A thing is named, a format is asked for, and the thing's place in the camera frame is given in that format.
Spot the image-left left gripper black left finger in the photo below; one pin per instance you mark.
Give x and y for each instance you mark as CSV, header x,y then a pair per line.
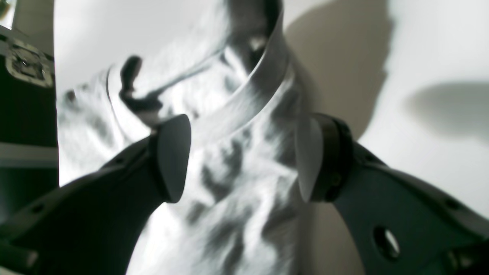
x,y
91,225

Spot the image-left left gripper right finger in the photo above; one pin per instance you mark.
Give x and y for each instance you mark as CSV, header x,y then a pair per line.
x,y
400,224

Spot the dark grey T-shirt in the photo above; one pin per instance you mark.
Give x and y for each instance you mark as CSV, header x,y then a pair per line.
x,y
234,78

